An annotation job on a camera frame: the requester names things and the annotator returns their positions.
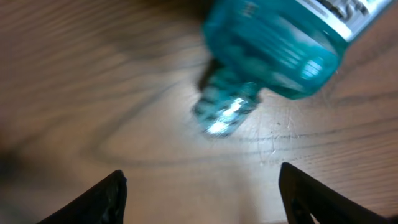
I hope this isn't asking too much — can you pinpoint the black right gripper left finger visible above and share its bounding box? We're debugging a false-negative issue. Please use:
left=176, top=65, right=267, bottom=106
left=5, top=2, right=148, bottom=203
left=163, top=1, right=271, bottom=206
left=38, top=170, right=127, bottom=224

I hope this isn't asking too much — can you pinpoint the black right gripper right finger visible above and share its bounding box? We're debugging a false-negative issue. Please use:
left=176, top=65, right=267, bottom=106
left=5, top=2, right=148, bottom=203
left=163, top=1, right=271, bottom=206
left=279, top=162, right=389, bottom=224

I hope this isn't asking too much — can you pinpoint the blue liquid bottle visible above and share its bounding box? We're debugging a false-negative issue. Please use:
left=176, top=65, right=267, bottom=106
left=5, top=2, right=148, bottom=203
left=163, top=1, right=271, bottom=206
left=193, top=0, right=392, bottom=136

